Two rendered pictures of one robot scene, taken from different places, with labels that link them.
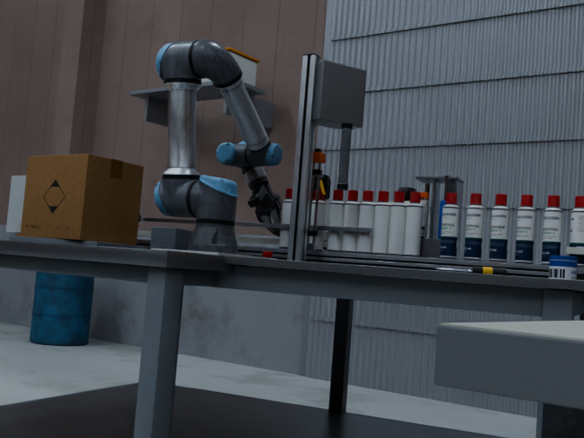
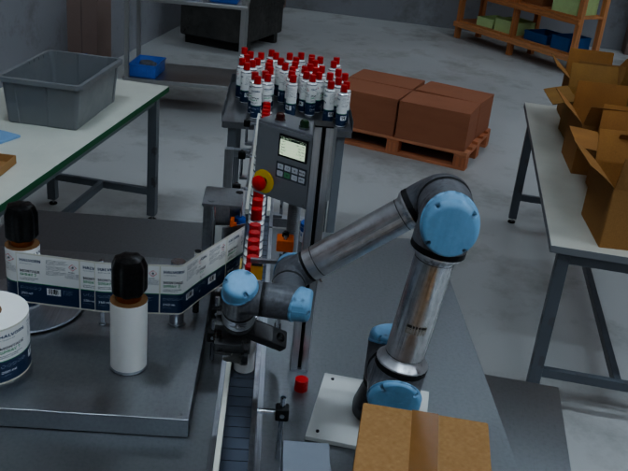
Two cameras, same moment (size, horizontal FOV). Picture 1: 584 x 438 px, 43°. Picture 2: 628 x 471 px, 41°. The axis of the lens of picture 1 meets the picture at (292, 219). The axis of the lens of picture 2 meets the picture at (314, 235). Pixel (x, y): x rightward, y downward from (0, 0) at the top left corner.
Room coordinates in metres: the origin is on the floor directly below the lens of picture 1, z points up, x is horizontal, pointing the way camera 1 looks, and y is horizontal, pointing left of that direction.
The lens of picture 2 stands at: (3.23, 1.63, 2.07)
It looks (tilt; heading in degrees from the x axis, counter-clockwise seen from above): 24 degrees down; 241
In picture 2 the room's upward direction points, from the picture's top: 6 degrees clockwise
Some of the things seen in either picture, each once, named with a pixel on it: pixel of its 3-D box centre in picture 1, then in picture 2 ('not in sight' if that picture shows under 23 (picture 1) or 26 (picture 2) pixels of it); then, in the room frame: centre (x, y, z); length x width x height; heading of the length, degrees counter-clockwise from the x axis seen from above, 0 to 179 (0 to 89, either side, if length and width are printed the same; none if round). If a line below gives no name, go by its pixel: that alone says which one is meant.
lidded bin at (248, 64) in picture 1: (222, 72); not in sight; (5.98, 0.66, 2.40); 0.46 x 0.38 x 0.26; 54
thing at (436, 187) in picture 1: (436, 218); (222, 237); (2.39, -0.47, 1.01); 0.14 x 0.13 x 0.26; 65
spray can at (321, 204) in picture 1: (317, 220); not in sight; (2.47, -0.09, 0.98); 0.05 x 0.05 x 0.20
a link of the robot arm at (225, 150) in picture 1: (236, 155); (286, 298); (2.50, 0.21, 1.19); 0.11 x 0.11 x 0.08; 61
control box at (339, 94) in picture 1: (335, 96); (293, 161); (2.36, -0.11, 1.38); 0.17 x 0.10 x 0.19; 120
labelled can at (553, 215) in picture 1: (552, 230); not in sight; (2.15, -0.76, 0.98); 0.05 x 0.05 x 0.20
